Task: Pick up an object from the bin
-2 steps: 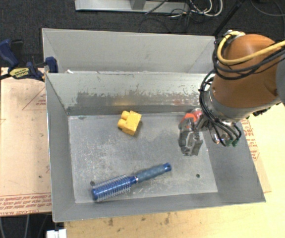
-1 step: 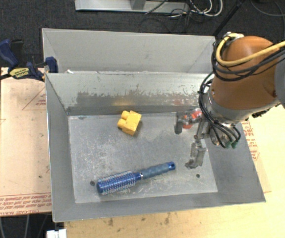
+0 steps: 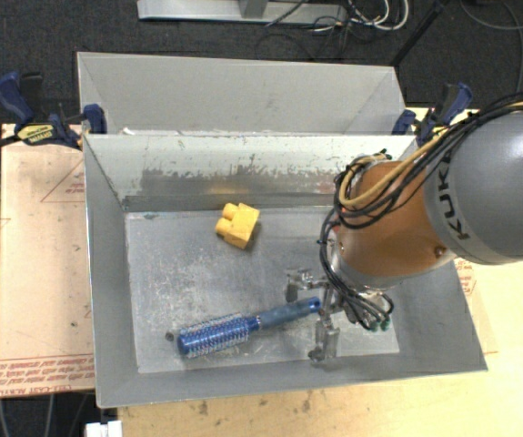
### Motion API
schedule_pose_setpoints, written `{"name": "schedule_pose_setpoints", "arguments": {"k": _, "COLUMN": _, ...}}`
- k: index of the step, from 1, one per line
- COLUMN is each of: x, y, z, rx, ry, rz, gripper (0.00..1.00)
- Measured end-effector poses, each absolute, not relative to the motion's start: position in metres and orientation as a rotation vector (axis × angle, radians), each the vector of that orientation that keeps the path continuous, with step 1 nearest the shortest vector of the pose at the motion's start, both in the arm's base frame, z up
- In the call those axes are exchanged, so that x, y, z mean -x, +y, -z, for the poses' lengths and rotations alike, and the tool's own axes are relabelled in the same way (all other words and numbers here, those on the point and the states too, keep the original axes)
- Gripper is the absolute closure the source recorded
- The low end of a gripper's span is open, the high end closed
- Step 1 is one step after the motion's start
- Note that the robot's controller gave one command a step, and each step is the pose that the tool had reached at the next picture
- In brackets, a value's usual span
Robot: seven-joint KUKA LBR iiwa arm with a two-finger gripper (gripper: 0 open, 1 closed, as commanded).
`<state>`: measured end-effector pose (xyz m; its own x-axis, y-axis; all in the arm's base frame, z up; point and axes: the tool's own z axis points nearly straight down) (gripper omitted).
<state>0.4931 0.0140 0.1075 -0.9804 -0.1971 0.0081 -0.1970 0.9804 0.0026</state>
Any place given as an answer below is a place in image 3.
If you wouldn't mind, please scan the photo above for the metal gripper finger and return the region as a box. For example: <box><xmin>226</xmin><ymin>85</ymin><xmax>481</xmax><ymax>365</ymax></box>
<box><xmin>284</xmin><ymin>268</ymin><xmax>331</xmax><ymax>303</ymax></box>
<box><xmin>307</xmin><ymin>316</ymin><xmax>341</xmax><ymax>363</ymax></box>

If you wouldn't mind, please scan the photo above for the yellow toy building block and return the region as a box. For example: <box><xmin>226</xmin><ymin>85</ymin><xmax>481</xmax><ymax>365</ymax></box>
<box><xmin>214</xmin><ymin>201</ymin><xmax>261</xmax><ymax>251</ymax></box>

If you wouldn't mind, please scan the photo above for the blue round hairbrush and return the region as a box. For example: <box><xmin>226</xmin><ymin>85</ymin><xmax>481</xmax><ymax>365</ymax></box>
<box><xmin>176</xmin><ymin>296</ymin><xmax>323</xmax><ymax>360</ymax></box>

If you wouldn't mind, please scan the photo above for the grey metal bin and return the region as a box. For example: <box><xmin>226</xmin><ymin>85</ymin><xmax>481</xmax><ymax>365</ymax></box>
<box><xmin>76</xmin><ymin>51</ymin><xmax>488</xmax><ymax>410</ymax></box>

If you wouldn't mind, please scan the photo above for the brown cardboard board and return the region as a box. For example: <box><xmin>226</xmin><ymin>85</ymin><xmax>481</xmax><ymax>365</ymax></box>
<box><xmin>0</xmin><ymin>123</ymin><xmax>501</xmax><ymax>400</ymax></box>

